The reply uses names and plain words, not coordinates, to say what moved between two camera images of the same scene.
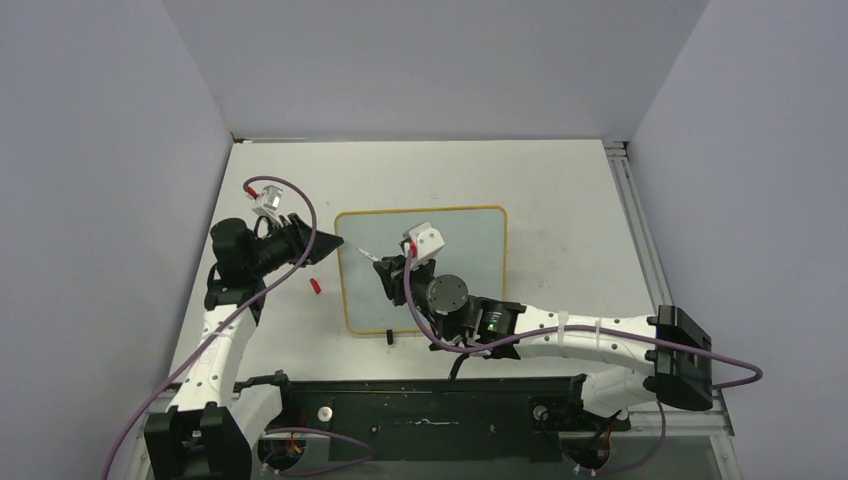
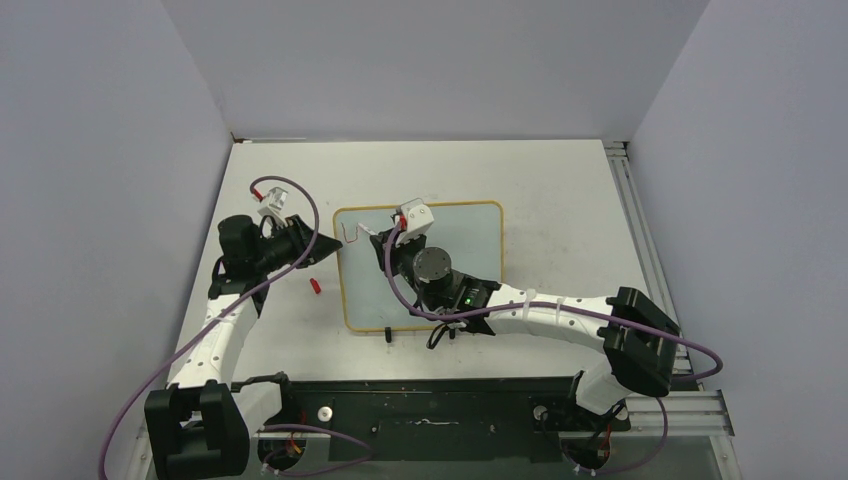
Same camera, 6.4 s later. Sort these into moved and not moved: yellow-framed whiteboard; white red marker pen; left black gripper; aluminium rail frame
Moved: white red marker pen
Not moved: aluminium rail frame; yellow-framed whiteboard; left black gripper
